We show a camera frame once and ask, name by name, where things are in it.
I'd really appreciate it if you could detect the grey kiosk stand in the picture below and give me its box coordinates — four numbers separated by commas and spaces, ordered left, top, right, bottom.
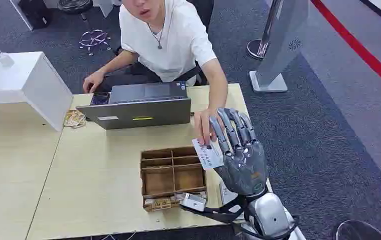
248, 0, 311, 94

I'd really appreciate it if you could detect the black stool with chrome base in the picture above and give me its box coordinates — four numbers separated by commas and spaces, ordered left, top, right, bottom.
57, 0, 113, 57

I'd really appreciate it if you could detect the red barrier belt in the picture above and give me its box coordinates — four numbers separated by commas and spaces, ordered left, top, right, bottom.
309, 0, 381, 97

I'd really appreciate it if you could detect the brown card stack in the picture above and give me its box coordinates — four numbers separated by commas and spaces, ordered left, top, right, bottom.
143, 195, 182, 213

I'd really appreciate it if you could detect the black bin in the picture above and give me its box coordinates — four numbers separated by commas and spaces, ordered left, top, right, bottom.
17, 0, 54, 31

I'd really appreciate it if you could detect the person's left hand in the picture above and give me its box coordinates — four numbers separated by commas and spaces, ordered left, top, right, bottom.
193, 107, 225, 147

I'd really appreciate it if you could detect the white printed ID card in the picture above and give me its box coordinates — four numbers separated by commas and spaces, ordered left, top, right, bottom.
191, 137, 225, 171

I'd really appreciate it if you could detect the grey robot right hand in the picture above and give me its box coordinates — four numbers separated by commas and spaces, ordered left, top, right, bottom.
208, 107, 270, 197

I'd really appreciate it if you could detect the grey laptop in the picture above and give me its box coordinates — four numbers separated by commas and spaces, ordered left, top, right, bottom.
75, 80, 192, 131

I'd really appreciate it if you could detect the pendant necklace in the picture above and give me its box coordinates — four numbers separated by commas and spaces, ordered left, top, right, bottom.
146, 9, 167, 51

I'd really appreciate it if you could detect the chrome stanchion post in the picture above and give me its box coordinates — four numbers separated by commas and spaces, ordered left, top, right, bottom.
246, 0, 285, 61

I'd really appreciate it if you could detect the wooden compartment box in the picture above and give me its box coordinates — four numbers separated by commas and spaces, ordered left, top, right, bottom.
139, 146, 208, 213

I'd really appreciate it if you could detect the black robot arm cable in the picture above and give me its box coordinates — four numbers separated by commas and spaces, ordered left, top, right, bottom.
179, 195, 300, 240

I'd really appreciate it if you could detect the white paper sheet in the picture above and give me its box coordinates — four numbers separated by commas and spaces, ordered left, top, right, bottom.
218, 180, 245, 220

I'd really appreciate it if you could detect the person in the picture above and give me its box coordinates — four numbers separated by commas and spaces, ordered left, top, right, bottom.
82, 0, 230, 147

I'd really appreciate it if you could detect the black office chair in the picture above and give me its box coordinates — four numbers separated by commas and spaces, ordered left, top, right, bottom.
186, 0, 216, 33

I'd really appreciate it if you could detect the person's right hand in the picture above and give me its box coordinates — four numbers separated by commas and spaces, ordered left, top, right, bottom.
82, 70, 107, 95

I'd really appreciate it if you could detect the white desk cabinet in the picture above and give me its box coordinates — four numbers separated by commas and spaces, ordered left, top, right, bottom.
0, 50, 74, 133

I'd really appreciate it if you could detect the small white adapter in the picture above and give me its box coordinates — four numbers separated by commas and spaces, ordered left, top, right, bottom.
0, 50, 16, 68

